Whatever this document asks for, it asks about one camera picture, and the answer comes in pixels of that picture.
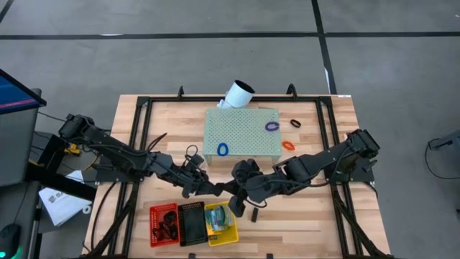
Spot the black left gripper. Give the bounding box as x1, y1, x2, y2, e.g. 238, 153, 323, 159
181, 171, 231, 200

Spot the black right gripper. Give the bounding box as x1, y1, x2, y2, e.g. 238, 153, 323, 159
222, 158, 269, 218

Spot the yellow plastic basket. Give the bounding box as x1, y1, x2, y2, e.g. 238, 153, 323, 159
203, 200, 240, 247

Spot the dark grey desk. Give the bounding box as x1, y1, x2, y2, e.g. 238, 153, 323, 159
0, 179, 41, 259

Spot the black plastic basket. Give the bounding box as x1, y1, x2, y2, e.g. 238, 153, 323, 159
178, 201, 208, 247

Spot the green perforated metal riser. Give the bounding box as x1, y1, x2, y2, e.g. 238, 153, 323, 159
203, 107, 282, 165

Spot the red plastic basket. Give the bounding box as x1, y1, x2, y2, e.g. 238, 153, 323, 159
149, 203, 180, 248

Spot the small white paper sheet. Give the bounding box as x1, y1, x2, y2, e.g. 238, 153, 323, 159
65, 169, 86, 185

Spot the large white paper sheet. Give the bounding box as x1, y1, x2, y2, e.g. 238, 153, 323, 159
38, 186, 93, 227

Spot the black support beam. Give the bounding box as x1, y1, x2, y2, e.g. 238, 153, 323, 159
24, 132, 98, 202

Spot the grey cabinet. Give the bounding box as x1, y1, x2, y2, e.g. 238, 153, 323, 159
0, 88, 42, 188

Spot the grey box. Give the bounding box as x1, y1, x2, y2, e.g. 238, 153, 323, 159
428, 129, 460, 152

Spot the blue computer monitor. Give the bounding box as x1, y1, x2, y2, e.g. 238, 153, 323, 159
0, 68, 47, 116

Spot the wooden table with black frame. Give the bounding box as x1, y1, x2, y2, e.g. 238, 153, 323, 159
80, 94, 396, 259

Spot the yellow cable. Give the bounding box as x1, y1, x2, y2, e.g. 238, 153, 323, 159
63, 142, 100, 171

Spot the black floor cable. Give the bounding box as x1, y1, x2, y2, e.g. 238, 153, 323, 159
424, 137, 460, 181

